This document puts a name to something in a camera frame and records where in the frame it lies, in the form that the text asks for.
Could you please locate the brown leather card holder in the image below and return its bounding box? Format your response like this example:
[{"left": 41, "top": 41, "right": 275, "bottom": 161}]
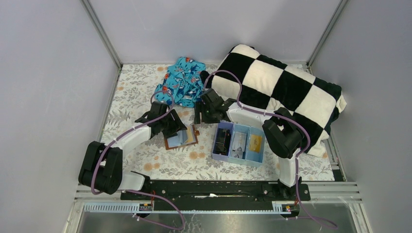
[{"left": 165, "top": 125, "right": 200, "bottom": 150}]

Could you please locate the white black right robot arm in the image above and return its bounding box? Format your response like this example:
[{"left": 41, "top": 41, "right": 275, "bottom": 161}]
[{"left": 194, "top": 89, "right": 310, "bottom": 200}]

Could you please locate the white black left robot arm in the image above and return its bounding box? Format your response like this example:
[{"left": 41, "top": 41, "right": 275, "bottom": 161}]
[{"left": 78, "top": 101, "right": 187, "bottom": 195}]

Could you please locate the white black card in organizer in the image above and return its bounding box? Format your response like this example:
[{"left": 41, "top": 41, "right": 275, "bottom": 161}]
[{"left": 230, "top": 132, "right": 247, "bottom": 159}]

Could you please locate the yellow card in organizer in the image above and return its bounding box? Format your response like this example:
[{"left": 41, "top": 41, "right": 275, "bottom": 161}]
[{"left": 248, "top": 134, "right": 262, "bottom": 153}]

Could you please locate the floral patterned table mat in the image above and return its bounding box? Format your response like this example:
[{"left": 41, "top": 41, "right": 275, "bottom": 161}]
[{"left": 96, "top": 63, "right": 335, "bottom": 182}]

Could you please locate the blue shark print cloth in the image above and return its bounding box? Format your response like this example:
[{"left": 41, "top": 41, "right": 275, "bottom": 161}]
[{"left": 154, "top": 57, "right": 206, "bottom": 108}]

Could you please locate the black item in organizer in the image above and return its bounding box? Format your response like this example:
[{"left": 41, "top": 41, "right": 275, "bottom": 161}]
[{"left": 214, "top": 128, "right": 231, "bottom": 155}]

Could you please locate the blue three-compartment organizer box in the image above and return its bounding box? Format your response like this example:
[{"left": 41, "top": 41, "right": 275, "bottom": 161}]
[{"left": 211, "top": 121, "right": 265, "bottom": 167}]

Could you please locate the black white checkered pillow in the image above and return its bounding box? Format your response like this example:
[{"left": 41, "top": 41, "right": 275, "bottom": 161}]
[{"left": 201, "top": 44, "right": 346, "bottom": 157}]

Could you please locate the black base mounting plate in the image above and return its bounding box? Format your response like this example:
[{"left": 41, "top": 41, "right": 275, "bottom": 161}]
[{"left": 120, "top": 180, "right": 311, "bottom": 211}]

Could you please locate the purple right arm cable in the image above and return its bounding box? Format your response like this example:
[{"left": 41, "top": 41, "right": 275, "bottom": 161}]
[{"left": 203, "top": 70, "right": 339, "bottom": 230}]

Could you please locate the aluminium frame rail front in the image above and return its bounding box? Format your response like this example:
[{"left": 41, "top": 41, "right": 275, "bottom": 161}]
[{"left": 64, "top": 180, "right": 371, "bottom": 233}]

